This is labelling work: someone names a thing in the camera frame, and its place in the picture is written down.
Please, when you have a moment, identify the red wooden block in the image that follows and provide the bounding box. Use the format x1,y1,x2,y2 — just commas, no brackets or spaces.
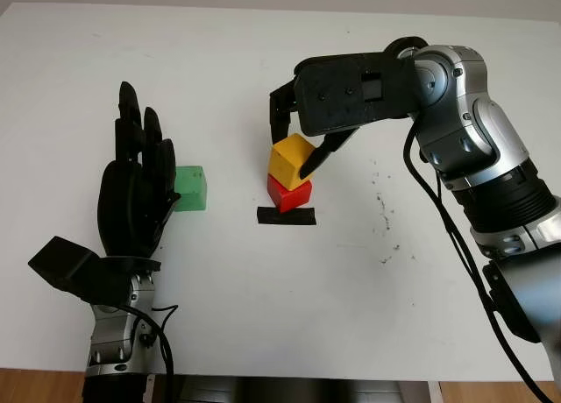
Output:
266,174,313,214

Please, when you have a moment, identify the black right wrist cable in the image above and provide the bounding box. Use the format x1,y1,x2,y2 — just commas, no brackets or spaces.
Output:
383,35,556,403

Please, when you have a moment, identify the black tape strip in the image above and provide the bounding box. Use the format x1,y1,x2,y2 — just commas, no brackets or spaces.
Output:
256,206,316,227

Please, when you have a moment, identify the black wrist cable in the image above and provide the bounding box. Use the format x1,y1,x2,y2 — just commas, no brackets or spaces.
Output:
124,304,180,403
383,35,556,403

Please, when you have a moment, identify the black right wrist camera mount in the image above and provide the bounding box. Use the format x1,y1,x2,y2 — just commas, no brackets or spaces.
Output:
292,47,429,137

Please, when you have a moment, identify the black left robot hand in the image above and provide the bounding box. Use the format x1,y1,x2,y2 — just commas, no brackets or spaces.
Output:
96,81,181,259

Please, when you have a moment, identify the dark robot torso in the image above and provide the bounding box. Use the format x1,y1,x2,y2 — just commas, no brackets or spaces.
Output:
173,374,429,403

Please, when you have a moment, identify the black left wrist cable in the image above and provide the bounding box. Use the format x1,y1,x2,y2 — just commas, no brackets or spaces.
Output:
124,304,180,403

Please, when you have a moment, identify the green wooden block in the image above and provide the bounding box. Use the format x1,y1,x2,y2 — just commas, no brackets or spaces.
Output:
174,165,208,212

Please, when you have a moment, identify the yellow wooden block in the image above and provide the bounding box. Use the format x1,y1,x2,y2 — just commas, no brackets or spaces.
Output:
268,133,316,190

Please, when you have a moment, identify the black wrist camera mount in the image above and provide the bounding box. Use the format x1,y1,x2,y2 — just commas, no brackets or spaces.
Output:
27,235,162,306
292,47,429,137

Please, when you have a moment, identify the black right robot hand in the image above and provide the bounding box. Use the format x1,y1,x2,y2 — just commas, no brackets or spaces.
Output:
268,78,359,180

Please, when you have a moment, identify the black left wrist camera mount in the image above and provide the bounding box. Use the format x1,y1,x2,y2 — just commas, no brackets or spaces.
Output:
27,235,162,306

